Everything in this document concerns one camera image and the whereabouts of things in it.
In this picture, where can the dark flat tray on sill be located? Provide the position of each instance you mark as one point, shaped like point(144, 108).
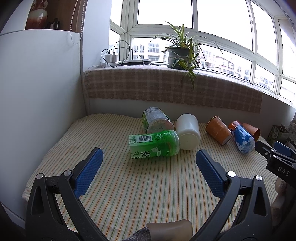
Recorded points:
point(134, 62)

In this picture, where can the brown paper cup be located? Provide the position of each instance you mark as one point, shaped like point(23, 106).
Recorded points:
point(255, 132)

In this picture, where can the white plastic cup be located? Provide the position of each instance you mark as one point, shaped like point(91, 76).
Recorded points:
point(187, 128)

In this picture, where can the green tea carton cup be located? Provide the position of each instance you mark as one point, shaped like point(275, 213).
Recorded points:
point(162, 144)

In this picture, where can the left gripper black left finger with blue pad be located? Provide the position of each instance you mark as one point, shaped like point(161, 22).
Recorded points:
point(55, 211)

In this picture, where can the striped table cloth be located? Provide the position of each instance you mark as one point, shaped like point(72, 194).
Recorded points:
point(127, 193)

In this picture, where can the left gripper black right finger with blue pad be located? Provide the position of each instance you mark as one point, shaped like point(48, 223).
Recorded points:
point(243, 211)

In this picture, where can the white power adapter with cables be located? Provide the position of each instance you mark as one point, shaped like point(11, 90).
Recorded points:
point(109, 58)

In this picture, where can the blue and orange can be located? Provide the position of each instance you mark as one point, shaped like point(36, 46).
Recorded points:
point(243, 139)

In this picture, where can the potted spider plant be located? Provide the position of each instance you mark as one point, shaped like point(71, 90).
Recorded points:
point(183, 51)

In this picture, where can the brown plaid windowsill cloth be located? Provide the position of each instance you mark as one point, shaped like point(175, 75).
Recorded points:
point(171, 86)

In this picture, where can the green cardboard box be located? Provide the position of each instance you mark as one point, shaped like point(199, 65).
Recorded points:
point(277, 134)

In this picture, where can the green iced tea label cup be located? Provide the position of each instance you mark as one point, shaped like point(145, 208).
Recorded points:
point(154, 120)

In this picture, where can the operator hand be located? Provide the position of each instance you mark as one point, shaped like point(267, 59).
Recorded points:
point(177, 230)

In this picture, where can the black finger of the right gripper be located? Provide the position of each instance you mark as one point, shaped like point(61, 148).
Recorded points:
point(280, 160)

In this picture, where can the white cabinet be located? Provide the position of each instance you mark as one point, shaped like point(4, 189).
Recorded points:
point(41, 96)

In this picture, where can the red white vase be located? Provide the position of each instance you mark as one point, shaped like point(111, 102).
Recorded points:
point(37, 17)

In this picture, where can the orange paper cup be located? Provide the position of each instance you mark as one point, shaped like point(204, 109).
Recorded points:
point(218, 130)

